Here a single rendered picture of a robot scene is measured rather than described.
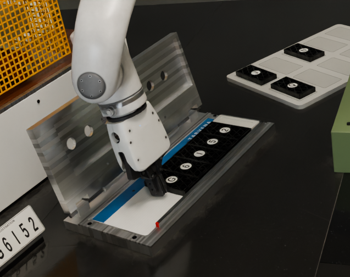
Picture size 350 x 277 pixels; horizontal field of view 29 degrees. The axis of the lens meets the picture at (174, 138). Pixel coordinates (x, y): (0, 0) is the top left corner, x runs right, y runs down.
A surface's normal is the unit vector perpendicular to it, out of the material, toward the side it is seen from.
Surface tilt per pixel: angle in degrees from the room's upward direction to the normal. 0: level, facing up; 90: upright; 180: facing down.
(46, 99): 90
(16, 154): 90
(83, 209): 90
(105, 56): 85
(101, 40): 71
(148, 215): 0
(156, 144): 76
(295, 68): 0
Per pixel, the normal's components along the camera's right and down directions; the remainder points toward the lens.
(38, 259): -0.18, -0.86
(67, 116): 0.76, -0.02
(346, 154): -0.34, 0.51
